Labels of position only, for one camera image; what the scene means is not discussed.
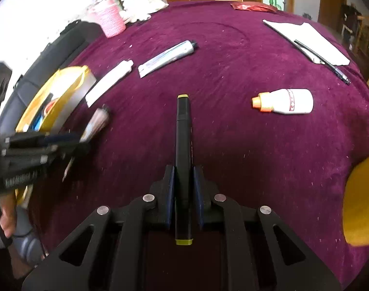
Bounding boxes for purple velvet tablecloth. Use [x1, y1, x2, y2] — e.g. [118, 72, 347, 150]
[30, 0, 369, 291]

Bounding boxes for person's left hand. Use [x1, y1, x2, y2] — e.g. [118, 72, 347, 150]
[0, 192, 19, 239]

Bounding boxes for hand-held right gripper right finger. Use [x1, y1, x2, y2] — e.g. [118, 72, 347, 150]
[193, 165, 343, 291]

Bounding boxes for white box gold tape rim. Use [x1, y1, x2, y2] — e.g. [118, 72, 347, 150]
[15, 65, 97, 210]

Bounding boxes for white tube pale flower print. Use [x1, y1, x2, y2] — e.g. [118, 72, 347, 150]
[85, 60, 134, 108]

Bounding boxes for clear plastic bag white contents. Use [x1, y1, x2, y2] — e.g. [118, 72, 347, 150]
[117, 0, 169, 25]

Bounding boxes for white paper sheet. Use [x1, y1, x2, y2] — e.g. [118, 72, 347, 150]
[262, 19, 351, 66]

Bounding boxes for silver tube daisy print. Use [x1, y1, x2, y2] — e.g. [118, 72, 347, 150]
[80, 104, 111, 144]

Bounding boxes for black sofa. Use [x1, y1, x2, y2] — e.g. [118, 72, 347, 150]
[0, 20, 101, 134]

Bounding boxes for slim silver tube black cap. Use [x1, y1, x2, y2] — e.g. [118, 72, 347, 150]
[138, 40, 198, 78]

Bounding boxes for white bottle orange cap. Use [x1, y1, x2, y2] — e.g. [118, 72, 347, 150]
[252, 88, 314, 115]

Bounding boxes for black marker yellow caps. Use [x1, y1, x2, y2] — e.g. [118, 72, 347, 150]
[175, 95, 193, 246]

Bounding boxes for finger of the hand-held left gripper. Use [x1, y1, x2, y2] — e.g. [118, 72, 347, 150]
[5, 132, 82, 148]
[2, 143, 91, 166]

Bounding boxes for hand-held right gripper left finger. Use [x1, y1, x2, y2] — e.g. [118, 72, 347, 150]
[22, 164, 176, 291]

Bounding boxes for red foil packet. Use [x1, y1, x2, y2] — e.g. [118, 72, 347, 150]
[230, 1, 277, 13]

